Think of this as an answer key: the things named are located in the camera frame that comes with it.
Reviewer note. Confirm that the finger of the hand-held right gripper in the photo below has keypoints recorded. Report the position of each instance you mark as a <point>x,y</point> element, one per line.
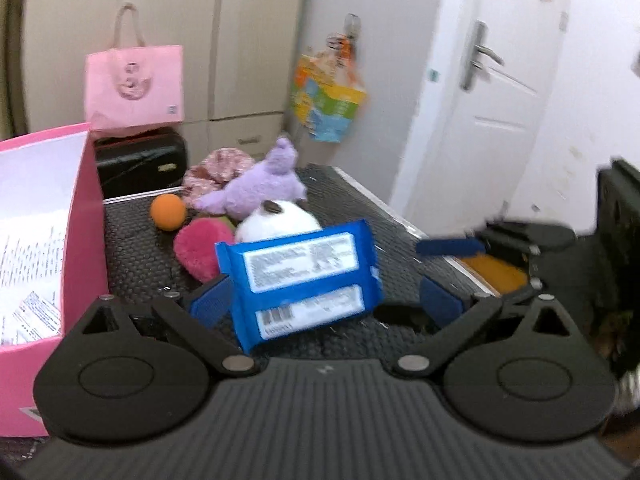
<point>450,247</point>
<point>533,270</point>

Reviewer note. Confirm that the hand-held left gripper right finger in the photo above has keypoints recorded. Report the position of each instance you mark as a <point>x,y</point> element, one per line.
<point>440,302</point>

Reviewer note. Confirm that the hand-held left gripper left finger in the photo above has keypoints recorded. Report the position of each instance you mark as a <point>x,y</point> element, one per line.
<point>212,305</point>

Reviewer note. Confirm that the blue snack packet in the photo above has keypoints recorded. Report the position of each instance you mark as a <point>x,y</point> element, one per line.
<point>300,260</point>

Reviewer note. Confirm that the pink floral cloth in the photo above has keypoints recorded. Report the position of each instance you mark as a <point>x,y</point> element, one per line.
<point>215,167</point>

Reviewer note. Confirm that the pink cardboard box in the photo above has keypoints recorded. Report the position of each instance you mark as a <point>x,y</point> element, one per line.
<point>85,240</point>

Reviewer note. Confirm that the magenta fluffy puff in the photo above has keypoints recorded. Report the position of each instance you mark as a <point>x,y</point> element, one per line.
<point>200,247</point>

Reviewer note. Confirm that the white door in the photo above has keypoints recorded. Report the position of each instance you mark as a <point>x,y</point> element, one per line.
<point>500,160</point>

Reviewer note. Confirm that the orange makeup sponge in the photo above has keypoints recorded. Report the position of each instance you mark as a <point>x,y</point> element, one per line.
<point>168,212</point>

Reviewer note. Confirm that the white plush toy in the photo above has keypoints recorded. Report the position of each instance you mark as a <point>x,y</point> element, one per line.
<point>280,222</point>

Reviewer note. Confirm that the purple plush toy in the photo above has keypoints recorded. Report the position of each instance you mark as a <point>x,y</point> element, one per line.
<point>255,185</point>

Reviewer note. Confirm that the black suitcase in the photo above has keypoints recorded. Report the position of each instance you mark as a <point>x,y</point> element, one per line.
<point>140,160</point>

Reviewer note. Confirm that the beige wardrobe drawer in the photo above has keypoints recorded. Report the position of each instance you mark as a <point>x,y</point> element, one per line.
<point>235,132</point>

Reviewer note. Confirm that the white printed paper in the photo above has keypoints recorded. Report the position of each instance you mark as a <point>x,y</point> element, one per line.
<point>30,285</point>

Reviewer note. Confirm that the colourful hanging bag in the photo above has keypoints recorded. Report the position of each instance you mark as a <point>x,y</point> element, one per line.
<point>325,100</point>

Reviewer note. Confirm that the pink tote bag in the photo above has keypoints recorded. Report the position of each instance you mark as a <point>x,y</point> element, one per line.
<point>135,105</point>

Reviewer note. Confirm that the beige wardrobe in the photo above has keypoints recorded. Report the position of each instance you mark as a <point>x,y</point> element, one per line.
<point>250,35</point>

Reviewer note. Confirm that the clear wall hook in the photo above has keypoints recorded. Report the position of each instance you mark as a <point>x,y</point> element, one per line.
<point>352,24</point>

